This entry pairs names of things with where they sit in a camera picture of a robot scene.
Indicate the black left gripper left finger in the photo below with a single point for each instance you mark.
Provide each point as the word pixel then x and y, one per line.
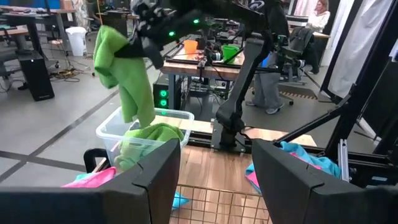
pixel 93 208

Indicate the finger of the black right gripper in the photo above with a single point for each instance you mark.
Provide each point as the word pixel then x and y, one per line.
pixel 154 57
pixel 129 49

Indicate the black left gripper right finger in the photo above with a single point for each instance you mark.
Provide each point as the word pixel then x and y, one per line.
pixel 326 208

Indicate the green smooth microfiber towel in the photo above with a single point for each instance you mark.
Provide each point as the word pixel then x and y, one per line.
pixel 130 84

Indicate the green textured microfiber towel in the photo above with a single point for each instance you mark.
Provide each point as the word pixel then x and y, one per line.
pixel 155 132

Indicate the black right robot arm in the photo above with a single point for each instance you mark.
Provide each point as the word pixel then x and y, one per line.
pixel 242 77

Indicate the teal microfiber towel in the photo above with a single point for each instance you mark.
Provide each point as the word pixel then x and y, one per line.
pixel 323 163

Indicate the orange cup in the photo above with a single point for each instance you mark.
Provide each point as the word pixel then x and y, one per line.
pixel 190 46

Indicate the computer with green fans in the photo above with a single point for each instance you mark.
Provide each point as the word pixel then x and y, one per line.
pixel 163 96

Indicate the wooden workbench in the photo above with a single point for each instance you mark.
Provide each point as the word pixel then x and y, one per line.
pixel 199 70

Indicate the white trash bin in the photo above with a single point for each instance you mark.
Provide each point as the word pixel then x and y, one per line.
pixel 76 42

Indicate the black table clamp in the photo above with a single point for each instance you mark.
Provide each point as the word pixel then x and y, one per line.
pixel 90 154

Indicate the green cup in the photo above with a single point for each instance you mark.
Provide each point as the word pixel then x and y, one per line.
pixel 230 53

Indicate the clear plastic container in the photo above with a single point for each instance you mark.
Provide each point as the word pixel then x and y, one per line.
pixel 109 130

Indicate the black computer tower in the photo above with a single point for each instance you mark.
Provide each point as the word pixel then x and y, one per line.
pixel 35 77

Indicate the dark background desk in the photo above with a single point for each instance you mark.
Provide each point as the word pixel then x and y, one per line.
pixel 31 14

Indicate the person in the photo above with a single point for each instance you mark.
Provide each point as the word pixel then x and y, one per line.
pixel 267 87
pixel 318 18

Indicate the office chair with jacket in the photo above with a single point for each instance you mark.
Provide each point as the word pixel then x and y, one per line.
pixel 300 40

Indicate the white curtain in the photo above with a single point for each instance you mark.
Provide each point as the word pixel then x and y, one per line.
pixel 357 46

